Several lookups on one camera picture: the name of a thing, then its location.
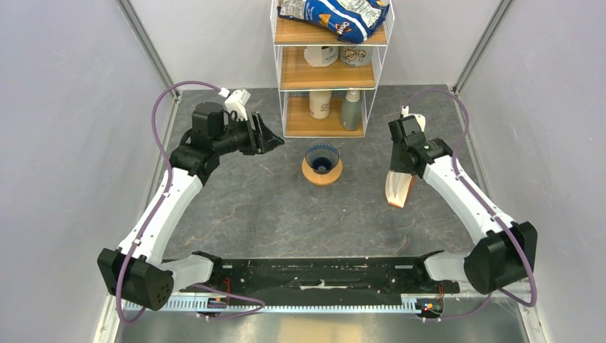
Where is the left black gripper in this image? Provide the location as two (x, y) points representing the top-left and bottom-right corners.
(213, 112), (284, 156)

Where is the blue ribbed coffee dripper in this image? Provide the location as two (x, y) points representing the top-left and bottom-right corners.
(304, 144), (340, 174)

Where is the round wooden dripper stand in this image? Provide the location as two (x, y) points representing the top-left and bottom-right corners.
(302, 159), (343, 187)

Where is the white wire wooden shelf rack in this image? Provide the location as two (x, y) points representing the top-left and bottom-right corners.
(269, 1), (395, 138)

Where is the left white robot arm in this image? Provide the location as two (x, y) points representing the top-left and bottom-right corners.
(97, 102), (284, 311)

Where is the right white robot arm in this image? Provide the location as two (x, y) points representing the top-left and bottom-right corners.
(389, 115), (537, 294)

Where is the white coffee filter stack holder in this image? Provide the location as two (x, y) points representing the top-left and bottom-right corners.
(384, 171), (414, 208)

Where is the white small bottle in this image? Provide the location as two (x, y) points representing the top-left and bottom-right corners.
(309, 90), (332, 119)

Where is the grey green spray bottle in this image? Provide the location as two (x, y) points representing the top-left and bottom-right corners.
(339, 89), (362, 131)

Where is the white plastic jug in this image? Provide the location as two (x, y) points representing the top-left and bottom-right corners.
(304, 46), (339, 67)

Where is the blue chips bag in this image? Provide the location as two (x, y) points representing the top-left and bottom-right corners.
(277, 0), (391, 44)

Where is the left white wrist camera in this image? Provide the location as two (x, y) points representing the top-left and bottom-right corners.
(218, 87), (251, 121)

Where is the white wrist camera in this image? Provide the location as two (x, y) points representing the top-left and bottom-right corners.
(401, 106), (426, 131)
(218, 87), (251, 121)

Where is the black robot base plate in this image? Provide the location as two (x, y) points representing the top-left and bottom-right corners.
(205, 255), (460, 307)

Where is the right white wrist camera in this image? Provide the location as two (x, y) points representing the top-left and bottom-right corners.
(401, 106), (426, 131)

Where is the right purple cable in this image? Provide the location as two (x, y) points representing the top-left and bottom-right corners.
(402, 89), (539, 323)

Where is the purple cable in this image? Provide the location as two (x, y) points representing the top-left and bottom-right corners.
(402, 89), (539, 323)
(114, 81), (267, 326)

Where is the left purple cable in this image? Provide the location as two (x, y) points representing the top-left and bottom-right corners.
(114, 81), (267, 326)

